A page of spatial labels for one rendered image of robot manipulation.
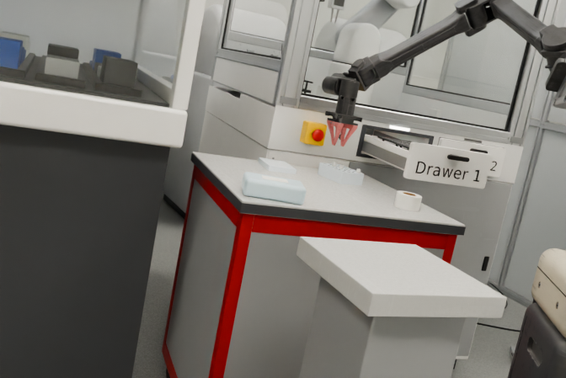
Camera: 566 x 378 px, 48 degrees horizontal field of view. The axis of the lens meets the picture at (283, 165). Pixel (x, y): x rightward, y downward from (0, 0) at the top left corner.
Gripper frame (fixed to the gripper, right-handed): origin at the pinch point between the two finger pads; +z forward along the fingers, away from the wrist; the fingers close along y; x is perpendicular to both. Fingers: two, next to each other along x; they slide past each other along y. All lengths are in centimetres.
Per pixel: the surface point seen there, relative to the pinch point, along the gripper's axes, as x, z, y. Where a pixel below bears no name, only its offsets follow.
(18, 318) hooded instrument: -12, 61, 85
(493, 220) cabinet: -4, 22, -81
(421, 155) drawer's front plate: 20.3, -1.9, -16.2
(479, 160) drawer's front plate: 23.4, -3.1, -36.9
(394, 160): 9.1, 2.0, -15.9
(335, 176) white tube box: 5.7, 9.6, 2.5
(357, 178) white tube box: 8.4, 8.9, -3.8
